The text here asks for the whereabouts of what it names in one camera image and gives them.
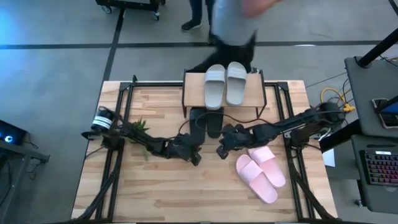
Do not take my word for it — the grey desk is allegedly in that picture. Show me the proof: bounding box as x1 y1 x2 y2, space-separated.
344 55 398 138
350 135 398 215

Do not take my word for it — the small green artificial plant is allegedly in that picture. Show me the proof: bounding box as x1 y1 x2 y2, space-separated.
130 117 150 162

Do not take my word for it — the black device with blue light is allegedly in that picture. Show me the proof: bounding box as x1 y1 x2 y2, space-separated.
0 119 28 146

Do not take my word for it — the backlit rainbow keyboard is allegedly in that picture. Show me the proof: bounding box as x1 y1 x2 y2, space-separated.
359 149 398 187

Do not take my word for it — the white paper sheet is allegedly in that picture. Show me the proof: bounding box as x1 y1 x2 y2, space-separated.
322 148 336 168

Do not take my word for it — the pink slide sandal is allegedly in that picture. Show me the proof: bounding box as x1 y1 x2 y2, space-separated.
247 146 287 189
235 154 279 205

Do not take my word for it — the black aluminium table frame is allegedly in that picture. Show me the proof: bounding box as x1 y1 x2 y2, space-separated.
72 74 338 223

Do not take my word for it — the black stand pole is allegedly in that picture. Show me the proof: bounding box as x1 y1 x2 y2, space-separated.
356 27 398 68

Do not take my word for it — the yellow cable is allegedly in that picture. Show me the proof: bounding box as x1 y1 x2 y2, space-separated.
320 87 356 113

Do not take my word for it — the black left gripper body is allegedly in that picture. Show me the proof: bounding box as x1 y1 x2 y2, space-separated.
166 133 200 162

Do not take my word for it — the grey slide sandal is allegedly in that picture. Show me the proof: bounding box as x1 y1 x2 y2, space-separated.
226 61 248 107
204 64 226 111

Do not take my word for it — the person's hand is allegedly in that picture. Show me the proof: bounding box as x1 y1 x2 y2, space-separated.
242 0 282 19

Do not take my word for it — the wooden shelf with black frame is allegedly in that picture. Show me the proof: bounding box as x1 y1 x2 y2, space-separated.
182 68 268 119

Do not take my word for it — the black tablet device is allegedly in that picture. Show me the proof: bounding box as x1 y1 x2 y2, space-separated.
372 98 398 129

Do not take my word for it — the black wheeled cart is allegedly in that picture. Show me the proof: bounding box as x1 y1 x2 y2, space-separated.
95 0 166 22

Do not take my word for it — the person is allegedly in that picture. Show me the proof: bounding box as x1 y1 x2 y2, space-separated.
181 0 282 74

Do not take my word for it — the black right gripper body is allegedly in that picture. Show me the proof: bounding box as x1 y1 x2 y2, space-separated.
228 126 262 150

